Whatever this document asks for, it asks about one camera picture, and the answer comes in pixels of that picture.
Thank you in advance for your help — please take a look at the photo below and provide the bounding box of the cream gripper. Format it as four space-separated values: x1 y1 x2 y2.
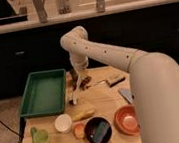
73 62 88 78

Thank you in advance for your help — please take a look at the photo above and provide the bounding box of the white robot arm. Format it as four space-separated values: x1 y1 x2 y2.
60 26 179 143

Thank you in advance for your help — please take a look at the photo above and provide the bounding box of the green plastic tray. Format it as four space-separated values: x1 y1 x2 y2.
20 69 66 118

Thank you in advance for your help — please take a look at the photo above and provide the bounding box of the dark brown cup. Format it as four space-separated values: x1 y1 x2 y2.
70 68 78 85

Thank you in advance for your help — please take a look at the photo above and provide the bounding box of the brown crumpled object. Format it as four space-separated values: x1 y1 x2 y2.
72 75 91 90

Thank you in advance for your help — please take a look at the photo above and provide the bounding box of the blue grey folded cloth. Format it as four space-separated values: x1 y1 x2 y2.
118 88 133 103

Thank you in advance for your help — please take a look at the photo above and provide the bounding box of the white cup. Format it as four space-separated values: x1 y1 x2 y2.
54 114 73 134

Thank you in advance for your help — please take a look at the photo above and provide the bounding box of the black bowl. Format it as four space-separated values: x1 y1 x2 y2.
84 117 112 143

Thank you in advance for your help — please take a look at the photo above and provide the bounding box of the blue sponge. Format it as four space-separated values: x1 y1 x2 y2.
92 121 110 143

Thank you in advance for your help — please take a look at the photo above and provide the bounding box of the orange red bowl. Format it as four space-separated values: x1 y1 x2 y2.
113 104 139 136

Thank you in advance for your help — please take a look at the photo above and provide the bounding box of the light green cup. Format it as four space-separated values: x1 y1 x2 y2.
35 129 49 143

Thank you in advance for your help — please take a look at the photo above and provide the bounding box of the small black handled brush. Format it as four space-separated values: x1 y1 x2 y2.
87 76 125 88

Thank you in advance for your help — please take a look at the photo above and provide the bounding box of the black cable at left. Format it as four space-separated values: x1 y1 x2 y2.
0 106 21 139

